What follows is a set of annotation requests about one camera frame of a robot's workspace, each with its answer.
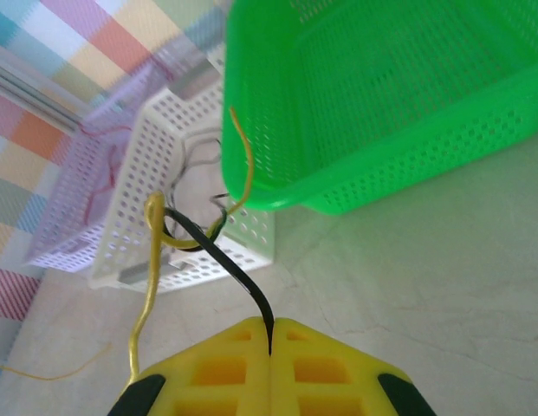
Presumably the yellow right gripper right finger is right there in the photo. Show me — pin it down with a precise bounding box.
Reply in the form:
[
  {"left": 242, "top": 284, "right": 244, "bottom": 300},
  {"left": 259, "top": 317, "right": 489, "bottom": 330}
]
[{"left": 270, "top": 317, "right": 438, "bottom": 416}]

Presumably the green mesh plastic basket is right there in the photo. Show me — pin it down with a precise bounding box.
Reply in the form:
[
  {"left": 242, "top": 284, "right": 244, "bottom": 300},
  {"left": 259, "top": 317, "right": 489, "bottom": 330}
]
[{"left": 219, "top": 0, "right": 538, "bottom": 217}]

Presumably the purple perforated plastic basket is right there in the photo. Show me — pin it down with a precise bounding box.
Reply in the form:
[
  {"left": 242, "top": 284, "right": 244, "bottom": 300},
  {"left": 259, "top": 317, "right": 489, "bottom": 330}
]
[{"left": 21, "top": 55, "right": 183, "bottom": 275}]

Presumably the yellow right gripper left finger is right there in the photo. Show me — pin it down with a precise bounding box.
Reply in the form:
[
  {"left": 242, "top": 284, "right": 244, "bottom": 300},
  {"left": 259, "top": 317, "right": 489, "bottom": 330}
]
[{"left": 107, "top": 315, "right": 274, "bottom": 416}]

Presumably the white perforated plastic basket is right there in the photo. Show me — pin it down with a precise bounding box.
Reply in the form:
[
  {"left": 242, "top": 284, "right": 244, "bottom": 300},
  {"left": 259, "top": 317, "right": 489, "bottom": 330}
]
[{"left": 87, "top": 42, "right": 277, "bottom": 296}]

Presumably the aluminium frame post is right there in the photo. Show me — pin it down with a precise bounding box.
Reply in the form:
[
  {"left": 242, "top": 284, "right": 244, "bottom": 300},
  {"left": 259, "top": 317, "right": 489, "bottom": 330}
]
[{"left": 0, "top": 60, "right": 81, "bottom": 136}]

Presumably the yellow cable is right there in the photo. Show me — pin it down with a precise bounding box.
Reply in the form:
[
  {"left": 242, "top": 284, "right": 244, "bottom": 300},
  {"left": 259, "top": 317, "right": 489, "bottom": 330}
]
[
  {"left": 128, "top": 106, "right": 255, "bottom": 387},
  {"left": 0, "top": 341, "right": 113, "bottom": 382}
]

